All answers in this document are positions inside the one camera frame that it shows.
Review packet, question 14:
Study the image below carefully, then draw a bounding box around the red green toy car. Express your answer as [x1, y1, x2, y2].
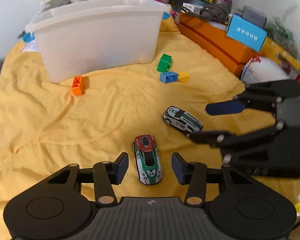
[133, 134, 163, 185]

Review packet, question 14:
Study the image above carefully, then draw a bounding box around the white green toy car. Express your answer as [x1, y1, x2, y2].
[162, 106, 203, 135]

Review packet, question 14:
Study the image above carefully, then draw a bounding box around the blue small brick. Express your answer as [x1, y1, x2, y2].
[160, 72, 178, 83]

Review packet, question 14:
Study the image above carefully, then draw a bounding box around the orange brick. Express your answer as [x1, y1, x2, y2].
[71, 76, 85, 96]

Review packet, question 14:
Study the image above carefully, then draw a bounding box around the white pouch package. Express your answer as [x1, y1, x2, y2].
[240, 56, 290, 85]

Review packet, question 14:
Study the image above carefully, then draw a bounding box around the yellow cloth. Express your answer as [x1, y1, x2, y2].
[0, 17, 300, 240]

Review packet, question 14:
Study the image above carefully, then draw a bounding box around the small yellow brick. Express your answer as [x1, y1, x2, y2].
[178, 72, 190, 83]

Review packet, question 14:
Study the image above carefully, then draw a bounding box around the orange box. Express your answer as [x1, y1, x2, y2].
[178, 13, 259, 77]

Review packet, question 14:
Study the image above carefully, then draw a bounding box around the light blue box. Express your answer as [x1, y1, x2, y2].
[226, 14, 267, 52]

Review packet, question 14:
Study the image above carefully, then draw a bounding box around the green brick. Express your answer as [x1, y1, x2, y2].
[157, 54, 173, 73]

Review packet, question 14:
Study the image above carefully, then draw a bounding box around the grey charger block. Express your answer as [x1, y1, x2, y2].
[241, 6, 267, 29]

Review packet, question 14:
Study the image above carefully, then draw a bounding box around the small white carton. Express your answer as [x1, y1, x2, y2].
[183, 3, 204, 14]

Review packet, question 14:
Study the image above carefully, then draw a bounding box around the white plastic bin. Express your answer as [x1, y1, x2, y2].
[25, 0, 171, 82]

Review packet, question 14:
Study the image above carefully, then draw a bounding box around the black cable bundle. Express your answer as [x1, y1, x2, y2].
[182, 3, 231, 23]

